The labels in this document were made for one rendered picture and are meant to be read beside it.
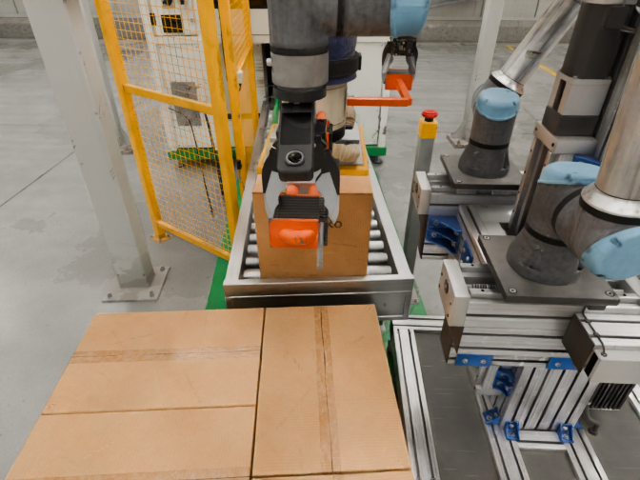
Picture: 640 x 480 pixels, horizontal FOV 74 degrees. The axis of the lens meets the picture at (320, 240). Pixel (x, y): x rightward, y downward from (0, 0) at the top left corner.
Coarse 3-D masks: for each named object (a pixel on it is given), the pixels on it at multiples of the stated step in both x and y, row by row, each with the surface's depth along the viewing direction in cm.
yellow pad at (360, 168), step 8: (360, 128) 134; (360, 136) 128; (344, 144) 115; (360, 144) 122; (360, 152) 116; (360, 160) 112; (344, 168) 109; (352, 168) 109; (360, 168) 109; (368, 168) 110
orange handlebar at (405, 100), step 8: (400, 80) 135; (400, 88) 128; (408, 96) 120; (352, 104) 119; (360, 104) 119; (368, 104) 119; (376, 104) 119; (384, 104) 119; (392, 104) 119; (400, 104) 119; (408, 104) 119; (320, 112) 108; (288, 192) 73; (296, 192) 74; (312, 192) 73; (280, 232) 63; (288, 232) 63; (296, 232) 62; (304, 232) 62; (312, 232) 63; (288, 240) 62; (296, 240) 62; (304, 240) 62; (312, 240) 63
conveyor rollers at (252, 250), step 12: (264, 144) 281; (252, 216) 206; (372, 216) 208; (252, 228) 198; (372, 228) 201; (252, 240) 191; (372, 240) 195; (252, 252) 184; (252, 264) 176; (372, 264) 179; (384, 264) 180; (252, 276) 169
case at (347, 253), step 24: (360, 192) 140; (264, 216) 145; (360, 216) 145; (264, 240) 151; (336, 240) 150; (360, 240) 150; (264, 264) 157; (288, 264) 157; (312, 264) 156; (336, 264) 156; (360, 264) 156
